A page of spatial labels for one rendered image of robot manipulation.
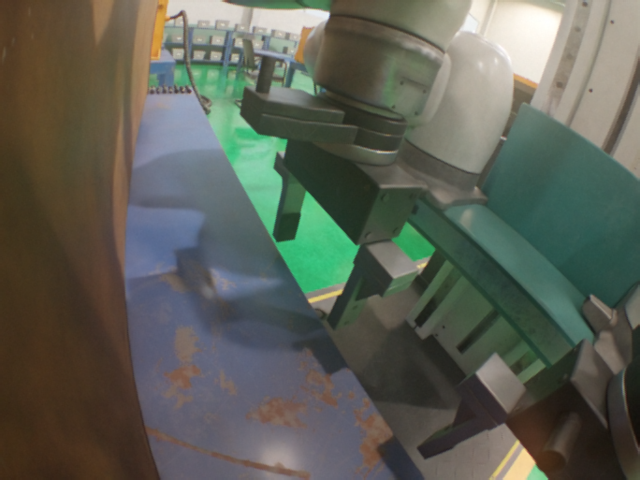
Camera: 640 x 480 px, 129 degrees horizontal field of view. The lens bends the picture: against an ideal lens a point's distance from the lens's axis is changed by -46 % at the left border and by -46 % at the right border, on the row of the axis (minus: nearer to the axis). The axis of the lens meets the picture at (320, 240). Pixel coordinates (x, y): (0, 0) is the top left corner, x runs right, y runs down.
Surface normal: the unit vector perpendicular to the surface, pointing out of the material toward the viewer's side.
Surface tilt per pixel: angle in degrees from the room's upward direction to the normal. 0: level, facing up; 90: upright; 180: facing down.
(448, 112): 91
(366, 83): 90
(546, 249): 90
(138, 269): 0
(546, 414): 90
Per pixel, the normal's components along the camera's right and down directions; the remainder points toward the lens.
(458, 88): -0.61, 0.33
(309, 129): 0.49, 0.62
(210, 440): 0.25, -0.77
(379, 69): -0.15, 0.57
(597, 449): -0.83, 0.14
